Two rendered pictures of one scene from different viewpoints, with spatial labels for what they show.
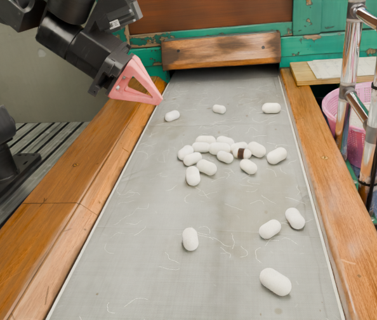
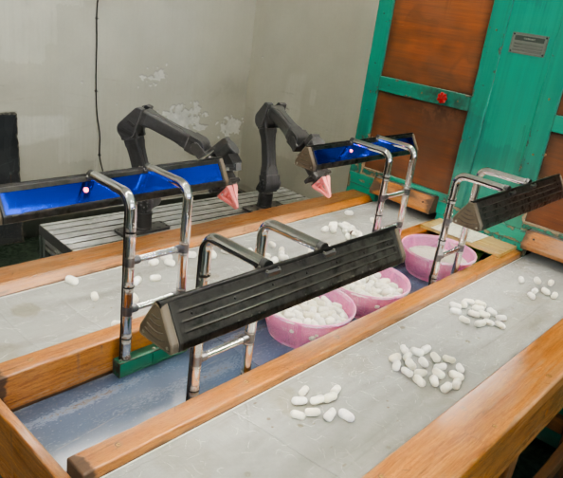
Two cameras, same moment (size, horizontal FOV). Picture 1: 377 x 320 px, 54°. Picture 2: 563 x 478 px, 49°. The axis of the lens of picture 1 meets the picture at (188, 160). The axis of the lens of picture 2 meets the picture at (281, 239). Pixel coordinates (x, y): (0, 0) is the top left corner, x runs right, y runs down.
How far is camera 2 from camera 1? 1.78 m
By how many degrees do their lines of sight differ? 28
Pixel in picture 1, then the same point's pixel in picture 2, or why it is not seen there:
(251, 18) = (427, 184)
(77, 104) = not seen: hidden behind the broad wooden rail
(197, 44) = (391, 186)
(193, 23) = (398, 174)
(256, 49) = (418, 201)
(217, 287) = (297, 248)
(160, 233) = not seen: hidden behind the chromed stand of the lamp
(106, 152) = (304, 210)
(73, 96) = not seen: hidden behind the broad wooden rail
